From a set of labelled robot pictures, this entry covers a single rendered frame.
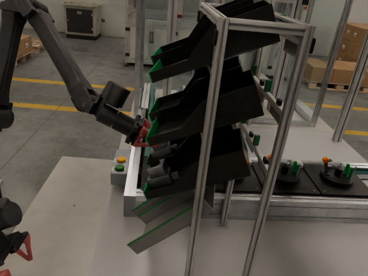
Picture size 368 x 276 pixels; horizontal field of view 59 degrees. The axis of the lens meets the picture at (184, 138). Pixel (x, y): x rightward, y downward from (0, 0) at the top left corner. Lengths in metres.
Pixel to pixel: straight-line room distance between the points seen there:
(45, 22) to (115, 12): 8.19
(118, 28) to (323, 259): 8.58
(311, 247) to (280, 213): 0.17
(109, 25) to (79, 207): 8.24
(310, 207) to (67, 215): 0.97
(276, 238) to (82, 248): 0.71
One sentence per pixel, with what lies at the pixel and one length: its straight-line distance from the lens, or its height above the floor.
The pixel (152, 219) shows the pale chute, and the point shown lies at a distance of 1.08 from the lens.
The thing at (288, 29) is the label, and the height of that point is 1.65.
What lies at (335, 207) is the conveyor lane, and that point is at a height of 0.94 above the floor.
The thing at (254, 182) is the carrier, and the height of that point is 0.97.
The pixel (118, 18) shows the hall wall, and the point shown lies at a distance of 9.34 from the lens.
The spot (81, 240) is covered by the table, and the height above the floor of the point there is 0.86.
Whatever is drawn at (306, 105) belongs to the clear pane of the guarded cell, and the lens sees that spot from 2.54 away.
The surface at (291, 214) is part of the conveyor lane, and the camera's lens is 1.43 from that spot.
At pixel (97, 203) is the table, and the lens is 1.40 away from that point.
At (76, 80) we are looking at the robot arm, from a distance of 1.05.
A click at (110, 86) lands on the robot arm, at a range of 1.00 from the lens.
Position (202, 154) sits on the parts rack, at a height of 1.36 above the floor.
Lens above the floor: 1.73
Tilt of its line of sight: 27 degrees down
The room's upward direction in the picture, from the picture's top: 6 degrees clockwise
